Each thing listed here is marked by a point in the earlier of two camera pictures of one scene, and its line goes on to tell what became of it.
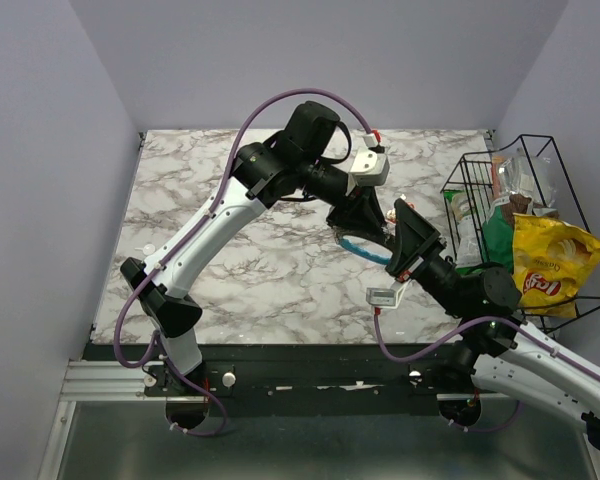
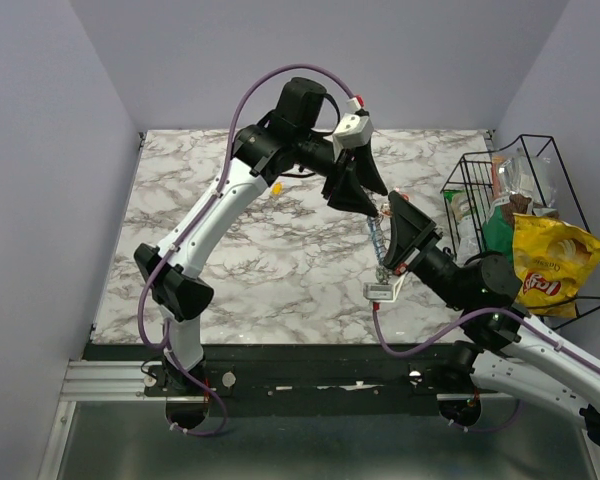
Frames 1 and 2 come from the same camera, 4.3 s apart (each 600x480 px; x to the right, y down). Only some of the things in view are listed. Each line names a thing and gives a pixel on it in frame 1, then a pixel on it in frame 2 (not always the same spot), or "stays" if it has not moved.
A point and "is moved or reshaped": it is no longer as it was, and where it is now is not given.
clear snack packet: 528,175 stays
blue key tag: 366,249 is moved or reshaped
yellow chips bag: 551,258 stays
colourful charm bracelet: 384,241 -> 381,238
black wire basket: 518,210 stays
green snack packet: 469,209 stays
